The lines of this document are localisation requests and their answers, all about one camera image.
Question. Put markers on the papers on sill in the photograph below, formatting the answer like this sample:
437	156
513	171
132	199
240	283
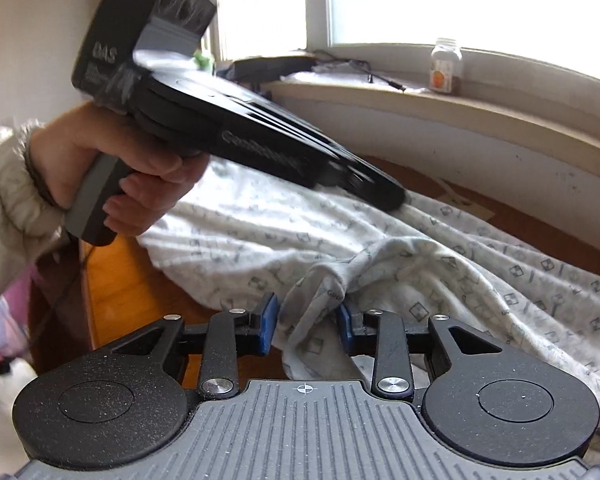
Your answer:
348	75

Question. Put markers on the white patterned garment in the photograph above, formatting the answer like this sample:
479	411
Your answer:
239	234

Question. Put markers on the black electronic device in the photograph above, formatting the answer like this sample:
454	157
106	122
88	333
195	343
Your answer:
268	68

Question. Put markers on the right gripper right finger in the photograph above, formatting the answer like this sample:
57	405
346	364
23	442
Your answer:
351	328

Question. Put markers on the orange label bottle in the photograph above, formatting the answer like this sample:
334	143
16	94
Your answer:
446	67

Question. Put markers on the beige window sill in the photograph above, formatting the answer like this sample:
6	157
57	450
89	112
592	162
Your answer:
574	147

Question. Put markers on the white quilted jacket sleeve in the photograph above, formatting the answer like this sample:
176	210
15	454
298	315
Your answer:
29	225

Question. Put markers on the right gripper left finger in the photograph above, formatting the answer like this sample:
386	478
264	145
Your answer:
262	325

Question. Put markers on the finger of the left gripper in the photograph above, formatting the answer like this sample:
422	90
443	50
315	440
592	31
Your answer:
364	181

